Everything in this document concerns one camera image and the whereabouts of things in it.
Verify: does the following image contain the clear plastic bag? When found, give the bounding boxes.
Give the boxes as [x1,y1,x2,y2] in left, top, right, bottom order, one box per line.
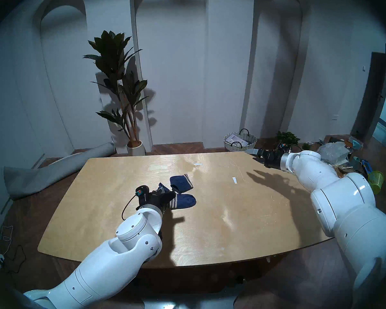
[317,142,350,165]

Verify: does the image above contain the green plastic basket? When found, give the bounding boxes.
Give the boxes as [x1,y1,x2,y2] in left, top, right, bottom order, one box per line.
[368,171,384,195]

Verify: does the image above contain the wicker basket with handles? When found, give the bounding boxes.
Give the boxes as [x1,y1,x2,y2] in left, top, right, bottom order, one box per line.
[224,128,258,152]

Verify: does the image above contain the rolled grey carpet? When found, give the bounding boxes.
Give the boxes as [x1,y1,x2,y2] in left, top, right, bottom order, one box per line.
[3,142,116,201]

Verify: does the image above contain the tall dark green plant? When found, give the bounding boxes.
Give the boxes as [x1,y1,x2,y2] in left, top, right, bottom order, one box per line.
[83,30,148,143]

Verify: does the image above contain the small green potted plant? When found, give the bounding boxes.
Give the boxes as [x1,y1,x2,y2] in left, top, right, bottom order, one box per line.
[276,131,300,148]

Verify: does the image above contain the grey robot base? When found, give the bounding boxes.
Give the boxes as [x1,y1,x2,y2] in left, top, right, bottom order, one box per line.
[138,276,246,309]

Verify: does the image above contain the dark door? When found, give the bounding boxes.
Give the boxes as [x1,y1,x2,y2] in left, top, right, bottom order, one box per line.
[351,51,386,141]

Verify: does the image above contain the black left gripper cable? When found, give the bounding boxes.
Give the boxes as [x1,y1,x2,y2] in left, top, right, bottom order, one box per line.
[121,194,139,220]

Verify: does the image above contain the white plant pot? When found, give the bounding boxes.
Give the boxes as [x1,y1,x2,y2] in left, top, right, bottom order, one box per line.
[126,140,146,156]

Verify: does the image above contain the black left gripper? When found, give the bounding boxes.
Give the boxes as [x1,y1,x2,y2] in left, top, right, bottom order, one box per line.
[139,190,177,213]

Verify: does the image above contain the light wooden table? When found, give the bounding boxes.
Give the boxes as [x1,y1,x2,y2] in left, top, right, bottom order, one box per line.
[38,150,339,268]

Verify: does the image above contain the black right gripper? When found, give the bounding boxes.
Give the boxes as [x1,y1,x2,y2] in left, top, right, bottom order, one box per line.
[245,147,289,171]

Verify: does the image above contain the blue striped ankle sock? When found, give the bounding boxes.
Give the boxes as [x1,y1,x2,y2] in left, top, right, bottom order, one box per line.
[159,183,197,211]
[170,174,194,193]

